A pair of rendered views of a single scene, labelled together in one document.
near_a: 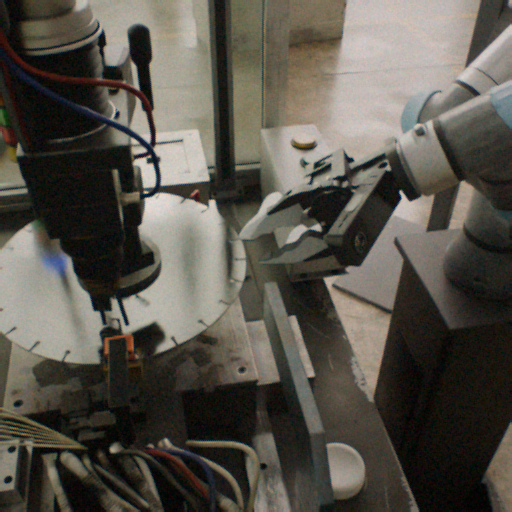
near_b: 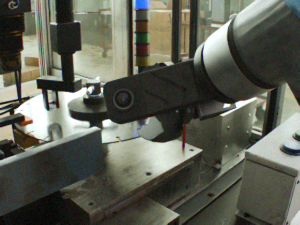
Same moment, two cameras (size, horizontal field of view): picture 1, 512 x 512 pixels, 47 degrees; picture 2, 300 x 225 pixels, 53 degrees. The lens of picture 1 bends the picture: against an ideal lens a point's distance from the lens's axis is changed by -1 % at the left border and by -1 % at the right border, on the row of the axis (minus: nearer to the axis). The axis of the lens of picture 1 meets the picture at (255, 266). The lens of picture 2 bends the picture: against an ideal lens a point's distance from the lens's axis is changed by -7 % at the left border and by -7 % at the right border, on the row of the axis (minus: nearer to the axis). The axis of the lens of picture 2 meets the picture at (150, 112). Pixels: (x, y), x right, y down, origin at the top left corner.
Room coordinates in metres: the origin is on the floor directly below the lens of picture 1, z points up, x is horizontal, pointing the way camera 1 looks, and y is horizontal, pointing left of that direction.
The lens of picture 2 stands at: (0.33, -0.38, 1.17)
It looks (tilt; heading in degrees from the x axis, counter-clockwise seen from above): 21 degrees down; 55
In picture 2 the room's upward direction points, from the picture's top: straight up
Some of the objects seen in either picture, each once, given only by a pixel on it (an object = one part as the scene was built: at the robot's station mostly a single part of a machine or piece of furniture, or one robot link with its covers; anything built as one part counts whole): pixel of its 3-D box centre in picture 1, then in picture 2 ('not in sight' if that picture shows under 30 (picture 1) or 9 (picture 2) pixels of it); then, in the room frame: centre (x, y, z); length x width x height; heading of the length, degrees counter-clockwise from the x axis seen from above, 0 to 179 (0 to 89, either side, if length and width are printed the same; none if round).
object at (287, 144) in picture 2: not in sight; (292, 149); (0.84, -0.12, 0.90); 0.04 x 0.04 x 0.02
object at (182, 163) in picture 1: (157, 194); (210, 124); (0.92, 0.18, 0.82); 0.18 x 0.18 x 0.15; 11
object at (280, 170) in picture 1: (303, 198); (291, 166); (0.91, -0.09, 0.82); 0.28 x 0.11 x 0.15; 11
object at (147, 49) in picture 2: (16, 129); (142, 49); (0.82, 0.37, 1.02); 0.05 x 0.04 x 0.03; 101
